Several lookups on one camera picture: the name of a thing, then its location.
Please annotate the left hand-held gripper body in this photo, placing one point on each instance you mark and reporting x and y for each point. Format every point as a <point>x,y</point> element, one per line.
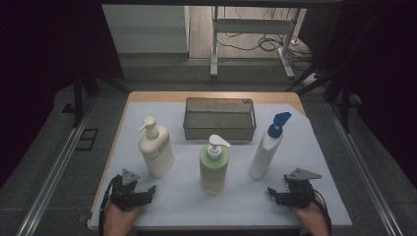
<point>126,193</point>

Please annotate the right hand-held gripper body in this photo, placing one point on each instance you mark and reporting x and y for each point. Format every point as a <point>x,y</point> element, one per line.
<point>301,193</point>

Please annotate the cream pump bottle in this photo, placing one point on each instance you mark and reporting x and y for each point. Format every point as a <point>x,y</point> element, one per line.
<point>157,154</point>

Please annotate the white bottle with blue pump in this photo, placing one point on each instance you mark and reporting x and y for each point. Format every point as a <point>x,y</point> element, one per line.
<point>265,154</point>

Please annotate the green pump bottle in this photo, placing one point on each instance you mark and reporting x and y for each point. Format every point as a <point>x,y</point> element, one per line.
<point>213,170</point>

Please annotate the grey mesh basket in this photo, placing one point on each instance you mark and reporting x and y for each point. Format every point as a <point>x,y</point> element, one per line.
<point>219,123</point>

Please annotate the person's left hand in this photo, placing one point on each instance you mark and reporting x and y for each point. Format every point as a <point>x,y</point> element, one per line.
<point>118,219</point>

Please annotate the person's right hand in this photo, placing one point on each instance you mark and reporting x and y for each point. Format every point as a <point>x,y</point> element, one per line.
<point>313,219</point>

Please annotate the black metal stand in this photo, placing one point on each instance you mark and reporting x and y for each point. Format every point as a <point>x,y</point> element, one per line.
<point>78,98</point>
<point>344,98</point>

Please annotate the white panel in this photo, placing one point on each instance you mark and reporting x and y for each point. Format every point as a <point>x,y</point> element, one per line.
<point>144,29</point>

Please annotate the aluminium rail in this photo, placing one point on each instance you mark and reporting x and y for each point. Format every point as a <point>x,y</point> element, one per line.
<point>52,177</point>
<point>364,170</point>

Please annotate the white metal stand frame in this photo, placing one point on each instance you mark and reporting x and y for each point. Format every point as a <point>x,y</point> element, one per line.
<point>252,25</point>

